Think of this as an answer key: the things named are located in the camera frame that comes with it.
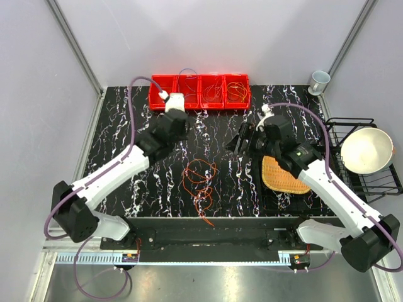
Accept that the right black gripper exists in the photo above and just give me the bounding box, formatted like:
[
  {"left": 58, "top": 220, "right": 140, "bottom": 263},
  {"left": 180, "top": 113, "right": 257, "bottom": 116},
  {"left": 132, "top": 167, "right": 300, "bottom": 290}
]
[{"left": 223, "top": 122, "right": 280, "bottom": 162}]

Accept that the white mug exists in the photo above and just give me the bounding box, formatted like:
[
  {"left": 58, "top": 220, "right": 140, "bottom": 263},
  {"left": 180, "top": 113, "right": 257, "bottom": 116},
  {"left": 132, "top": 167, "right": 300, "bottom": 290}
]
[{"left": 308, "top": 70, "right": 331, "bottom": 96}]

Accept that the black wire dish rack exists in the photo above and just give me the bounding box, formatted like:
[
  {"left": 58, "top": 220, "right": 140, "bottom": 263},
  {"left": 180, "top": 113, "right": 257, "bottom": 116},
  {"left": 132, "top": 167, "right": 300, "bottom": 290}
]
[{"left": 325, "top": 118, "right": 402, "bottom": 204}]

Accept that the purple cable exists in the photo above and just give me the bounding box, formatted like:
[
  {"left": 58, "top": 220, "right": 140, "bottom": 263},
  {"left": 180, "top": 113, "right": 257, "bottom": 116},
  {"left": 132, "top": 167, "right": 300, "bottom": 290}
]
[
  {"left": 251, "top": 103, "right": 403, "bottom": 273},
  {"left": 43, "top": 76, "right": 171, "bottom": 299}
]

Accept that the white bowl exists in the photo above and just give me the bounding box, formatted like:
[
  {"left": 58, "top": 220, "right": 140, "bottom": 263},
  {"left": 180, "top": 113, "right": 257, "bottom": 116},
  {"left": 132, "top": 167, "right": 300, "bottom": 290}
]
[{"left": 340, "top": 127, "right": 396, "bottom": 174}]

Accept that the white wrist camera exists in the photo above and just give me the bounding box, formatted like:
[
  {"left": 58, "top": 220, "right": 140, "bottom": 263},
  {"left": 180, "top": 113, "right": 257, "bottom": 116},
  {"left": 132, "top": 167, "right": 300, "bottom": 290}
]
[
  {"left": 164, "top": 92, "right": 185, "bottom": 113},
  {"left": 256, "top": 104, "right": 274, "bottom": 131}
]

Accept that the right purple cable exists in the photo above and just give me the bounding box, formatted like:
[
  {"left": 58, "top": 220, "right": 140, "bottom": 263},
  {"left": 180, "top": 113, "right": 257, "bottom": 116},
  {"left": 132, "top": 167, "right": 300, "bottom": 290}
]
[{"left": 251, "top": 103, "right": 403, "bottom": 273}]

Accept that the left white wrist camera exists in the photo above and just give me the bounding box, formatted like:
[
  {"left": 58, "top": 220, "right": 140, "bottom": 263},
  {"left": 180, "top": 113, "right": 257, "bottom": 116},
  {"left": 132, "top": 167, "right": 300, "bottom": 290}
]
[{"left": 164, "top": 92, "right": 185, "bottom": 113}]

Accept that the yellow wire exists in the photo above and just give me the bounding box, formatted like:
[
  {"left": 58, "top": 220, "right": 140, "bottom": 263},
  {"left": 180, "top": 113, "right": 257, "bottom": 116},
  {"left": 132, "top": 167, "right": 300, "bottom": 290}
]
[{"left": 227, "top": 81, "right": 249, "bottom": 103}]

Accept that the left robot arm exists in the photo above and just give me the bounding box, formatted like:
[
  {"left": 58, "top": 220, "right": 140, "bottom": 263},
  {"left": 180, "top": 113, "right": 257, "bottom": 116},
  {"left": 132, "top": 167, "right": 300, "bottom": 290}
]
[{"left": 51, "top": 109, "right": 188, "bottom": 249}]

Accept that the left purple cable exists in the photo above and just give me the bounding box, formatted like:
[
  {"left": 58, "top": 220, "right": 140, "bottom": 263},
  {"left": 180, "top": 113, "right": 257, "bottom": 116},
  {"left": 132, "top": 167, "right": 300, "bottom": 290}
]
[{"left": 43, "top": 76, "right": 171, "bottom": 299}]

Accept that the orange wire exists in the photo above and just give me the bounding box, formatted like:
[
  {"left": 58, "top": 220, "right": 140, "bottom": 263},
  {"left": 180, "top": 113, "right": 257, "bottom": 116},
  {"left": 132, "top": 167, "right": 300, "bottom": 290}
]
[{"left": 181, "top": 159, "right": 220, "bottom": 227}]

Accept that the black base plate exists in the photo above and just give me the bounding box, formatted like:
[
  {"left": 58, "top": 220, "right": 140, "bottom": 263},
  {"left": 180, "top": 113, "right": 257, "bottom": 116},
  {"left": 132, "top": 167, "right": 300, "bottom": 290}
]
[{"left": 100, "top": 217, "right": 306, "bottom": 265}]

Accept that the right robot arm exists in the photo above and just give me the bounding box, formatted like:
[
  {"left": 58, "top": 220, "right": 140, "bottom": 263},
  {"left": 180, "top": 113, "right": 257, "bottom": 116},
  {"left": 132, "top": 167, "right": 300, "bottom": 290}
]
[{"left": 225, "top": 115, "right": 402, "bottom": 272}]

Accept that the blue wire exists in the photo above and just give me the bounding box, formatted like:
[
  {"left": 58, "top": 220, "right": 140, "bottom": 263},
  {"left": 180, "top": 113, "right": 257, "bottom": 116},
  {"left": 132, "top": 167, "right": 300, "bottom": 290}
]
[{"left": 174, "top": 67, "right": 199, "bottom": 103}]

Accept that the woven bamboo basket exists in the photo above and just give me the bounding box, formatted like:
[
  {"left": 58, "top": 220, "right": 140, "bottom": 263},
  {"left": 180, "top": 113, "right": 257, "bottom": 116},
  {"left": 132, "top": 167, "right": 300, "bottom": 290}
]
[{"left": 261, "top": 156, "right": 311, "bottom": 194}]

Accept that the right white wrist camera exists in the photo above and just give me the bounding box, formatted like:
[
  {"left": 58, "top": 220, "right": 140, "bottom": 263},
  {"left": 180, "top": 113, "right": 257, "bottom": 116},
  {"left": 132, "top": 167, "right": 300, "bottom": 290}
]
[{"left": 256, "top": 104, "right": 274, "bottom": 131}]

